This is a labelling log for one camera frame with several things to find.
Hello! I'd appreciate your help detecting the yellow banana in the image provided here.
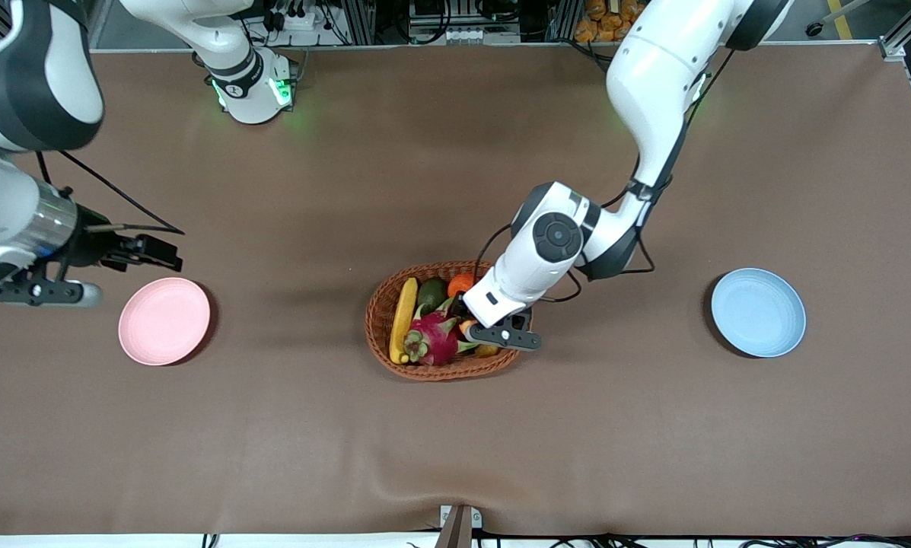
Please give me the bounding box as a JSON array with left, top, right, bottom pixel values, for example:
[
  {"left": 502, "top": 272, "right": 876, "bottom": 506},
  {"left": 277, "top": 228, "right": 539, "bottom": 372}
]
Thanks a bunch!
[{"left": 390, "top": 277, "right": 419, "bottom": 365}]

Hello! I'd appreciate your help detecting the green avocado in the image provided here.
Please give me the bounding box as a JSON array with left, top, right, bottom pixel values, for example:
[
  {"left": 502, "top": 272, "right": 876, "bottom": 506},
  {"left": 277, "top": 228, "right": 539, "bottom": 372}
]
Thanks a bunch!
[{"left": 417, "top": 278, "right": 448, "bottom": 313}]

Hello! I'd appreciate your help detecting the pink dragon fruit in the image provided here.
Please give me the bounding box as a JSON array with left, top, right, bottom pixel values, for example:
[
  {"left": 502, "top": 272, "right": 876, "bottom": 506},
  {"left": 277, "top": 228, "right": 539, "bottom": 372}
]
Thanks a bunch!
[{"left": 403, "top": 297, "right": 480, "bottom": 368}]

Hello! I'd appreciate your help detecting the pink round plate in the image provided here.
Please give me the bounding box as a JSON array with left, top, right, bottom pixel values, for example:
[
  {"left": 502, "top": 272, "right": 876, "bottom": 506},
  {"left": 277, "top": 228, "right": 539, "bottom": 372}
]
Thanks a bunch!
[{"left": 118, "top": 277, "right": 212, "bottom": 366}]

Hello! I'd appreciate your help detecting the brown wicker basket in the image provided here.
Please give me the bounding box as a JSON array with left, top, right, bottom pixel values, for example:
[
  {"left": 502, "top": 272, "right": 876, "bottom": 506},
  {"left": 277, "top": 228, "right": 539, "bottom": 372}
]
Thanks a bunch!
[{"left": 365, "top": 261, "right": 534, "bottom": 381}]

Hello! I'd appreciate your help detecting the brown tablecloth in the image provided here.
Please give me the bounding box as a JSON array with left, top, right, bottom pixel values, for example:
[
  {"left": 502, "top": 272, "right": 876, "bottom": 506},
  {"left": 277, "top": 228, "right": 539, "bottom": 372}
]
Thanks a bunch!
[{"left": 0, "top": 42, "right": 911, "bottom": 537}]

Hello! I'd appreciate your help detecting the metal table clamp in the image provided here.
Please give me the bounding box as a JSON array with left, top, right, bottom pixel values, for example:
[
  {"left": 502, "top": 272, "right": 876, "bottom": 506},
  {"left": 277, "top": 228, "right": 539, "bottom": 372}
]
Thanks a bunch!
[{"left": 434, "top": 504, "right": 483, "bottom": 548}]

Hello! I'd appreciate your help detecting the white power strip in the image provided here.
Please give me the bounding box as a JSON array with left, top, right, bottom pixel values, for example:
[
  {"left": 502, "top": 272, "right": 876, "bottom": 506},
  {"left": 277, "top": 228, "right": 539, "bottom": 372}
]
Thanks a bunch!
[{"left": 417, "top": 25, "right": 521, "bottom": 44}]

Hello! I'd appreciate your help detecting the light blue round plate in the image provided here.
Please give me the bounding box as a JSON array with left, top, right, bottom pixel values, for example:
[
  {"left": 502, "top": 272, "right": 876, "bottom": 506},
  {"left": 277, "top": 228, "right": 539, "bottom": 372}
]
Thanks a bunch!
[{"left": 711, "top": 267, "right": 807, "bottom": 358}]

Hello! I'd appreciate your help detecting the bag of orange snacks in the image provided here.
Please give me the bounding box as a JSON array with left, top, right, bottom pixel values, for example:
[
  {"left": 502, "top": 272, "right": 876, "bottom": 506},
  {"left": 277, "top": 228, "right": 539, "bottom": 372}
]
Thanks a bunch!
[{"left": 575, "top": 0, "right": 642, "bottom": 43}]

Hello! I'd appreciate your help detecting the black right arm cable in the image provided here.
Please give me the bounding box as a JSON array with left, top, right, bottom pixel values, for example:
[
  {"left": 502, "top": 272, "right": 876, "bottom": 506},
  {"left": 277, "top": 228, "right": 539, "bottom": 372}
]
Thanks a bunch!
[{"left": 35, "top": 150, "right": 186, "bottom": 237}]

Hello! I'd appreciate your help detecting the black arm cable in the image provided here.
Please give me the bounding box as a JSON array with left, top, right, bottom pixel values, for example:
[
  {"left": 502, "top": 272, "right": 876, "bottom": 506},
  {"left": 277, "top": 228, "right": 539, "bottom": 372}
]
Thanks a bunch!
[
  {"left": 35, "top": 150, "right": 186, "bottom": 237},
  {"left": 474, "top": 49, "right": 734, "bottom": 305}
]

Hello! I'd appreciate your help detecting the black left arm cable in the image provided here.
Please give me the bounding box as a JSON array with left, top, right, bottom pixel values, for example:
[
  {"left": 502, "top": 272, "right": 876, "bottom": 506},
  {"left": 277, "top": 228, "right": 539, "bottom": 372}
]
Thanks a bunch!
[{"left": 474, "top": 49, "right": 734, "bottom": 305}]

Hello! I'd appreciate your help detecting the aluminium frame profile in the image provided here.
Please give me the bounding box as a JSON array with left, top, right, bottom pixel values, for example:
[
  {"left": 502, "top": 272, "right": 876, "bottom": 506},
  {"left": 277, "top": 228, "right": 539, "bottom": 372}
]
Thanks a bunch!
[{"left": 880, "top": 0, "right": 911, "bottom": 60}]

